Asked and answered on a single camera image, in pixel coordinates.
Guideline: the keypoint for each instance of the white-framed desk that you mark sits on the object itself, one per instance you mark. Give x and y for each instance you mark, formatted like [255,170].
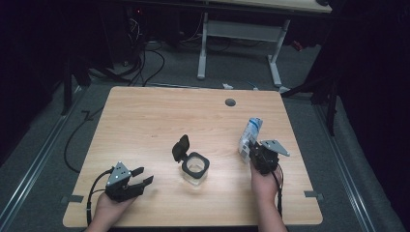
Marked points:
[245,32]

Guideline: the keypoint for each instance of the black metal stand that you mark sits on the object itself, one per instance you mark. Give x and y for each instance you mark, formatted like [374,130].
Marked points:
[331,109]
[67,90]

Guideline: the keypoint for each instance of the blue and white milk carton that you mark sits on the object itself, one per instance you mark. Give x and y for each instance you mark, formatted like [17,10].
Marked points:
[249,133]

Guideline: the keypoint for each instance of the grey tape strip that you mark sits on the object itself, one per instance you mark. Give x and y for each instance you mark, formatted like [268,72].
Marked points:
[313,194]
[72,199]

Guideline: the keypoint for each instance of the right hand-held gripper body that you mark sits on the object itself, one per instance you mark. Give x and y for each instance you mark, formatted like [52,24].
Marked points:
[266,156]

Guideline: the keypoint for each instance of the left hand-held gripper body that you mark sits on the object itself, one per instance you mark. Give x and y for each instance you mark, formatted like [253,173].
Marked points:
[121,188]

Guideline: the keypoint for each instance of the metal floor rail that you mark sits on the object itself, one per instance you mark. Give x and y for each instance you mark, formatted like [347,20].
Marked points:
[344,170]
[34,169]

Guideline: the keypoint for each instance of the clear jar with black lid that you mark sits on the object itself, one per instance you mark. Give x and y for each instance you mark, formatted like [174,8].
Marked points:
[193,166]

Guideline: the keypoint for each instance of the small white plug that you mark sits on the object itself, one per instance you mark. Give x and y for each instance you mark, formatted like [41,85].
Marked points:
[227,86]

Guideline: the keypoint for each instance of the dark computer case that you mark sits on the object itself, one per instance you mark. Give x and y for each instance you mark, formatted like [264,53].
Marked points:
[129,38]

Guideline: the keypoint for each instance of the small red object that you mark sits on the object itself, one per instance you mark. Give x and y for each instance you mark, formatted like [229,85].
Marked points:
[297,45]

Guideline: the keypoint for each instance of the grey round table grommet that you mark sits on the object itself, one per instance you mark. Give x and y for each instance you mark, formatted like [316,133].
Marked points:
[230,102]

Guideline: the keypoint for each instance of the person's left hand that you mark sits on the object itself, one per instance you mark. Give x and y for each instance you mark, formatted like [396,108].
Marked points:
[111,209]

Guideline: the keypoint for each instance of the person's right hand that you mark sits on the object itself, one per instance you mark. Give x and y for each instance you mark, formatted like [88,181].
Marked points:
[266,188]

